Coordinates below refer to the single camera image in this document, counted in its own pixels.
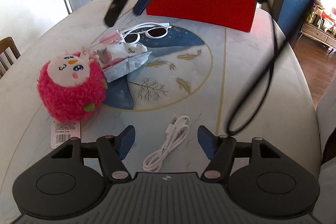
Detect white usb cable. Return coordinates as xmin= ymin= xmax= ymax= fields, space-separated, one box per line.
xmin=142 ymin=114 xmax=192 ymax=173

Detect brown wooden chair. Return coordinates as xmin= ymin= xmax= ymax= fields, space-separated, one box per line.
xmin=0 ymin=36 xmax=21 ymax=78

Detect white barcode tag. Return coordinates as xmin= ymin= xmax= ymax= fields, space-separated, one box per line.
xmin=51 ymin=120 xmax=81 ymax=149

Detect white grey snack pouch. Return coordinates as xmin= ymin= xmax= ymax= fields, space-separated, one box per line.
xmin=89 ymin=42 xmax=152 ymax=83

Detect white frame sunglasses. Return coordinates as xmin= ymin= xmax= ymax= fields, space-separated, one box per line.
xmin=120 ymin=22 xmax=171 ymax=44

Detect black cable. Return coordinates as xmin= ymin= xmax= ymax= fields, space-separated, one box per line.
xmin=226 ymin=0 xmax=334 ymax=136

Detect pink plush owl toy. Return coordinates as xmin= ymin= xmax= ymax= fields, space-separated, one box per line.
xmin=37 ymin=51 xmax=108 ymax=122

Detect red cardboard box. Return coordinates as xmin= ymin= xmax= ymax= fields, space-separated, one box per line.
xmin=146 ymin=0 xmax=257 ymax=32

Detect pink face mask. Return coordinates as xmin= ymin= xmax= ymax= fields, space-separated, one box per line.
xmin=99 ymin=31 xmax=122 ymax=44

